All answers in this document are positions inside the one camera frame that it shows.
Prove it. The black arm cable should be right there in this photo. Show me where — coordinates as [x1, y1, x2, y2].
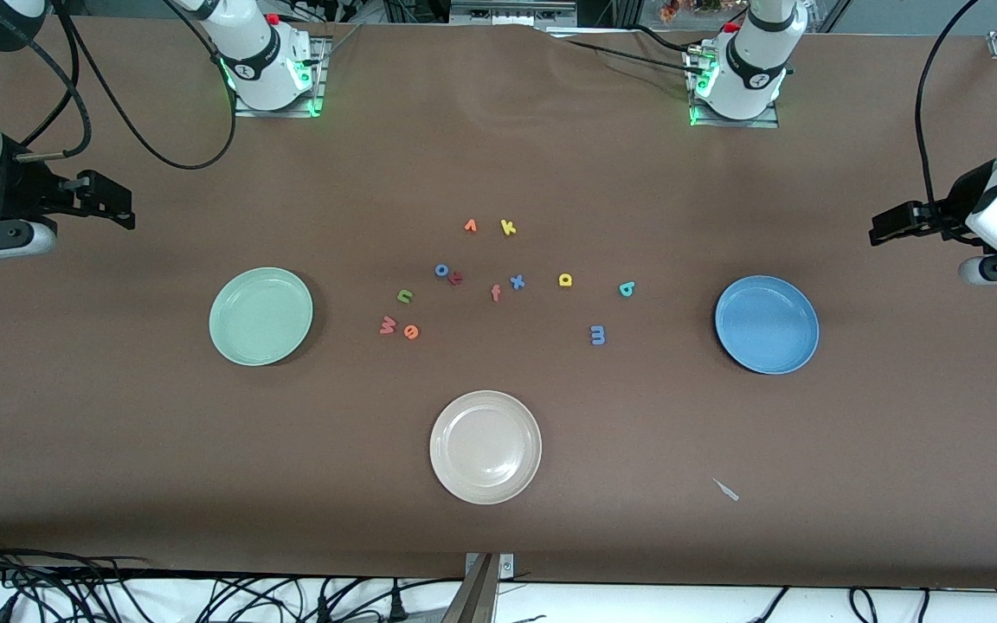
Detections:
[916, 0, 997, 217]
[10, 0, 238, 171]

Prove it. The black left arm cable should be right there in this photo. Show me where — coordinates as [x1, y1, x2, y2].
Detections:
[916, 0, 997, 217]

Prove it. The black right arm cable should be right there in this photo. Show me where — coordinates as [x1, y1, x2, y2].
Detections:
[10, 0, 238, 171]

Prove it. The grey camera stand pole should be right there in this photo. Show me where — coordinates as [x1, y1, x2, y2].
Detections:
[442, 554, 499, 623]

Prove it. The blue plate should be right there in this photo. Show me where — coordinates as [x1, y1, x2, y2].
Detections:
[714, 275, 820, 376]

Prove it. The brown table cover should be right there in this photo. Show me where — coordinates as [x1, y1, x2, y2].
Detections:
[0, 16, 997, 589]

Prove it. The silver box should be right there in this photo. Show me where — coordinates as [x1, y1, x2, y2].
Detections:
[449, 0, 579, 29]

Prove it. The silver bracket plate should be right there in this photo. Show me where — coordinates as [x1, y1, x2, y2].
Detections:
[464, 552, 515, 579]

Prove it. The orange dried plant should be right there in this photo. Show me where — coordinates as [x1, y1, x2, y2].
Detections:
[659, 0, 729, 22]

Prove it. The green plate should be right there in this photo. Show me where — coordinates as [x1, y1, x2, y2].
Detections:
[209, 267, 315, 368]

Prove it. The black base cable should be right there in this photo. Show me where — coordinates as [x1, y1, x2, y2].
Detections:
[563, 38, 694, 70]
[633, 24, 709, 55]

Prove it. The beige plate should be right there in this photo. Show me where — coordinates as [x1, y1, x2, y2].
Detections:
[429, 390, 544, 506]

